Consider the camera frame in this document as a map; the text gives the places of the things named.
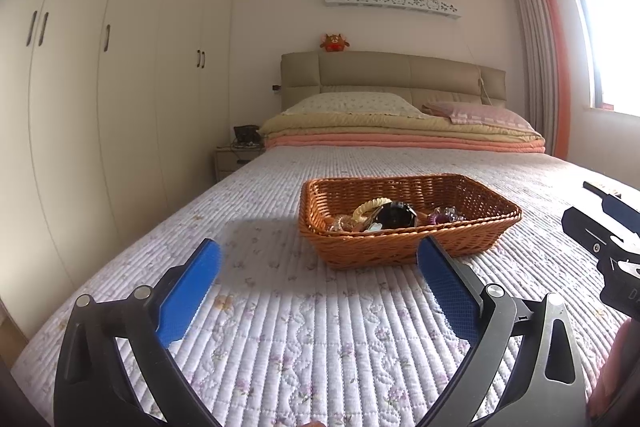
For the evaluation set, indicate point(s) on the beige nightstand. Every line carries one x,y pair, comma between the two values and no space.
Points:
230,162

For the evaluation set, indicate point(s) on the white decorative wall shelf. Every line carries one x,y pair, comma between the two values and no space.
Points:
395,2

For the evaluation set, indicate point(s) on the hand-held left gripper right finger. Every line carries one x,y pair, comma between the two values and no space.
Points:
447,292

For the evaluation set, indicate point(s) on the cream floral pillow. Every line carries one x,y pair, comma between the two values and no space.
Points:
350,103

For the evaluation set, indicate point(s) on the black device on nightstand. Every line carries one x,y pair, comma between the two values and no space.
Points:
246,133

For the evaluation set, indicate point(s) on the window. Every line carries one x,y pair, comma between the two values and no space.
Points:
610,42

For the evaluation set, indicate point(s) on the grey sheer curtain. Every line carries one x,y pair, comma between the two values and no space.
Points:
532,57

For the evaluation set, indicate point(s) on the salmon folded blanket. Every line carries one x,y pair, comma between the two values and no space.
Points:
400,143

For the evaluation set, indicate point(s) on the white wardrobe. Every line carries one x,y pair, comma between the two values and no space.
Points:
115,107

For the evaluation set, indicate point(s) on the person's right hand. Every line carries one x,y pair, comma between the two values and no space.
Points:
620,367

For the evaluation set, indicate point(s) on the pink pillow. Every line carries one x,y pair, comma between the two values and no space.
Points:
480,113

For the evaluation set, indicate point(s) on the orange curtain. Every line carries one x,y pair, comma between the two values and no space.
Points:
560,82

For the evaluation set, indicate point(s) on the orange plush toy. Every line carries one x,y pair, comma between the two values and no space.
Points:
334,43

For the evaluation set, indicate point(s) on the black glossy hair accessory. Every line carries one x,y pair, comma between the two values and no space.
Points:
397,216

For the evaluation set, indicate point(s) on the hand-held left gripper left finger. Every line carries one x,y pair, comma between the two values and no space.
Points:
192,287

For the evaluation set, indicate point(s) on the brown wicker basket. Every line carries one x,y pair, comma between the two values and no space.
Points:
380,249

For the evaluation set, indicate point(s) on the beige padded headboard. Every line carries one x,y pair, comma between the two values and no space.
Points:
375,69

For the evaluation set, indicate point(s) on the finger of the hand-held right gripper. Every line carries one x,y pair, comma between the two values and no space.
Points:
585,224
622,214

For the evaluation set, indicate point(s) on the yellow folded blanket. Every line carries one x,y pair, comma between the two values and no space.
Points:
375,124

